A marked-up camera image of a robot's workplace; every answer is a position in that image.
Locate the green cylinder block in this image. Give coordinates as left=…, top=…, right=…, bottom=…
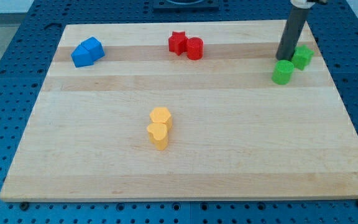
left=272, top=60, right=295, bottom=85

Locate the green star block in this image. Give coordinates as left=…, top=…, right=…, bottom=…
left=291, top=45, right=314, bottom=70

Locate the red star block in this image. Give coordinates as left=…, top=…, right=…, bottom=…
left=168, top=31, right=188, bottom=55

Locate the wooden board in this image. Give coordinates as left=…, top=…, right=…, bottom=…
left=0, top=20, right=358, bottom=202

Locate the yellow hexagon block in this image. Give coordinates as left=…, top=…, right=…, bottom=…
left=149, top=107, right=173, bottom=130

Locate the yellow heart block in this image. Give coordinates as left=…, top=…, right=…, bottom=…
left=147, top=123, right=169, bottom=151

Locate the red cylinder block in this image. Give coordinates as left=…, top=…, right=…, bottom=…
left=186, top=37, right=204, bottom=60

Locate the blue cube block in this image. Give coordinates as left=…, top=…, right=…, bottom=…
left=81, top=37, right=105, bottom=61

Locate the blue pentagon block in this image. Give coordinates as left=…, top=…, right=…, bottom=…
left=71, top=45, right=94, bottom=68

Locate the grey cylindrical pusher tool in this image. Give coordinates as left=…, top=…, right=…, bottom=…
left=275, top=0, right=315, bottom=60

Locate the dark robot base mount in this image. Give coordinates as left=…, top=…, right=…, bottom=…
left=152, top=0, right=219, bottom=12

